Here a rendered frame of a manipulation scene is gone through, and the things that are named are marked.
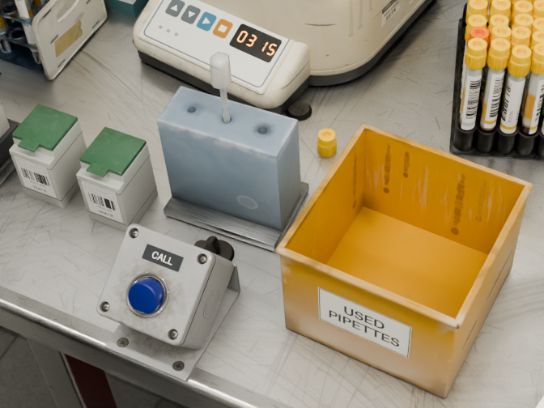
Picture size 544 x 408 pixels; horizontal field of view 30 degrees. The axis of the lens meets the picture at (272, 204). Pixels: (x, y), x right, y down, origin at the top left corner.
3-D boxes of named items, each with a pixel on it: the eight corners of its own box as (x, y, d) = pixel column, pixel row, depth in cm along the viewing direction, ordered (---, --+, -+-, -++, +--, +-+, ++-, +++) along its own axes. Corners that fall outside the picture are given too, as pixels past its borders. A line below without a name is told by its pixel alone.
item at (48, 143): (24, 194, 86) (4, 140, 81) (56, 156, 89) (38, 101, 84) (64, 209, 85) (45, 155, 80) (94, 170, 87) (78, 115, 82)
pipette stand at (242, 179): (164, 216, 84) (146, 133, 76) (202, 158, 88) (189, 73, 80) (274, 253, 81) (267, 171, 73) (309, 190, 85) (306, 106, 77)
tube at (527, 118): (538, 142, 86) (558, 45, 78) (530, 155, 85) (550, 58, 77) (520, 135, 87) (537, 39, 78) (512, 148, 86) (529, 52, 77)
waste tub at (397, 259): (281, 329, 76) (274, 249, 69) (359, 206, 83) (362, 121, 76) (446, 404, 72) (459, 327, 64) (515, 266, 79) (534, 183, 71)
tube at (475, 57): (456, 132, 87) (468, 35, 79) (476, 135, 87) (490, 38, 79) (452, 146, 86) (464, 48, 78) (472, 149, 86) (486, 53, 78)
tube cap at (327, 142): (314, 154, 87) (313, 138, 86) (322, 141, 88) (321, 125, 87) (332, 159, 87) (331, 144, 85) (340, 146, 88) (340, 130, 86)
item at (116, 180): (88, 218, 84) (72, 164, 79) (119, 179, 87) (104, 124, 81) (129, 234, 83) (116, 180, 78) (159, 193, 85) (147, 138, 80)
